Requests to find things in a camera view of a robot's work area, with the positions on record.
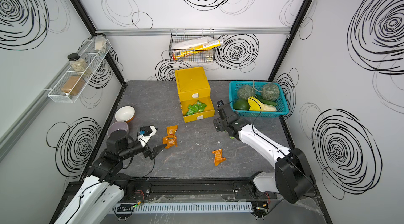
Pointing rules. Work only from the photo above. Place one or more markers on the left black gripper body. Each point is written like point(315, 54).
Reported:
point(148, 152)

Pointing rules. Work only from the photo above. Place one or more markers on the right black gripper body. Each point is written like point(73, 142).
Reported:
point(218, 122)

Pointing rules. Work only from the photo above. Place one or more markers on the yellow drawer cabinet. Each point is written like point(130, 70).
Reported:
point(192, 83)

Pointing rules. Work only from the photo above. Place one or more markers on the yellow drawer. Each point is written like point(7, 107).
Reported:
point(208, 112)

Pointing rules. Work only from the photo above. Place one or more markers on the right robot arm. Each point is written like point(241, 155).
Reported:
point(292, 177)

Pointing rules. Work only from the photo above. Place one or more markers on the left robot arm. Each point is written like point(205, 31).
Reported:
point(104, 185)

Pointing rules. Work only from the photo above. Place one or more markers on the orange cookie packet large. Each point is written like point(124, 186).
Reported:
point(170, 141)

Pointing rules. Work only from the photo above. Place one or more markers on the green avocado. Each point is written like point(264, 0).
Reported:
point(241, 104)

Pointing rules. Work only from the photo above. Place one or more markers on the yellow white cabbage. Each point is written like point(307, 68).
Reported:
point(256, 105)

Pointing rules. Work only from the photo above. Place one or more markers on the left green melon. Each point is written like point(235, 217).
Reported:
point(246, 91)

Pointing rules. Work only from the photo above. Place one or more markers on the green melon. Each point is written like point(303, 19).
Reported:
point(270, 91)
point(246, 91)

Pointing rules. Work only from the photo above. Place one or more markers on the green cucumber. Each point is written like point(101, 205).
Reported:
point(266, 102)

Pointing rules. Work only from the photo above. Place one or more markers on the white orange bowl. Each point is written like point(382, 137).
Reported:
point(125, 114)

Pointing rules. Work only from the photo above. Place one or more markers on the right green melon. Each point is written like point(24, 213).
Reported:
point(270, 91)

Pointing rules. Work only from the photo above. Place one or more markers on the teal plastic basket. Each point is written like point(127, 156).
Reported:
point(282, 107)

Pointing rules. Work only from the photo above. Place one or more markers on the yellow white package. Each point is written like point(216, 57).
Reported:
point(197, 46)

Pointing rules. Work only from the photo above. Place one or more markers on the black lid spice jar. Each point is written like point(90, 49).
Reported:
point(79, 65)

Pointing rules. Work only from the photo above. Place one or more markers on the clear jar far shelf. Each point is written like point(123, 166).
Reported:
point(100, 42)

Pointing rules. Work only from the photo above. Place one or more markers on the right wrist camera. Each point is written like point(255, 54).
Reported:
point(220, 103)

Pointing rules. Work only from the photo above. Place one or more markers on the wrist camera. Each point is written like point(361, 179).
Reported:
point(220, 103)
point(145, 133)

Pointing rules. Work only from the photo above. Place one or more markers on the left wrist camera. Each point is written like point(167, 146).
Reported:
point(145, 133)

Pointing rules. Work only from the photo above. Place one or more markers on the white slotted cable duct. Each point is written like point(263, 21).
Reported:
point(221, 207)

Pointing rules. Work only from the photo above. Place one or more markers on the black wire wall basket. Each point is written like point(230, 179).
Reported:
point(179, 35)

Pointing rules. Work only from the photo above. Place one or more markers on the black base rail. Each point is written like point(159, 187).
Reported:
point(226, 188)

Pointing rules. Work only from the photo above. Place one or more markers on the white wire wall shelf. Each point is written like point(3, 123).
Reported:
point(99, 79)

